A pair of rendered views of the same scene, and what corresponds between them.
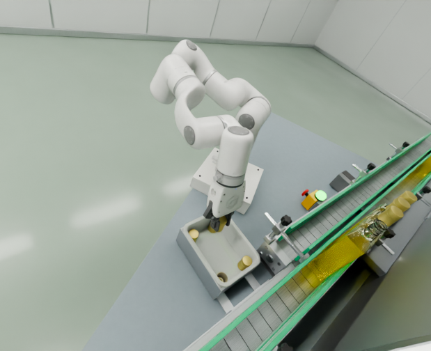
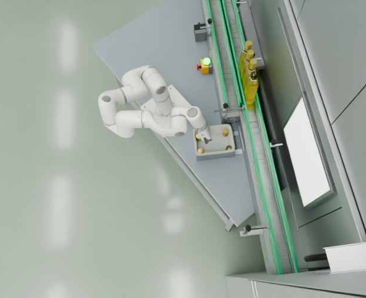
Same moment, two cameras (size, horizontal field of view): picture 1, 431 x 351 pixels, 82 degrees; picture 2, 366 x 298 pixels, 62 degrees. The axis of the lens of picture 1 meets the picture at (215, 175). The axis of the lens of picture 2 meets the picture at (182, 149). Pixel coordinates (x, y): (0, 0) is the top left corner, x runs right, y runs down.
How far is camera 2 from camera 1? 1.01 m
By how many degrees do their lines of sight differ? 30
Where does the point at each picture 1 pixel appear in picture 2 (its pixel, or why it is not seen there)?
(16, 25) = not seen: outside the picture
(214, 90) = (133, 97)
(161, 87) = (130, 131)
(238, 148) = (200, 117)
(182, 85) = (146, 122)
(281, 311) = (256, 130)
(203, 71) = (120, 98)
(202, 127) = (182, 126)
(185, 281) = (220, 165)
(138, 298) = (218, 188)
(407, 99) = not seen: outside the picture
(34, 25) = not seen: outside the picture
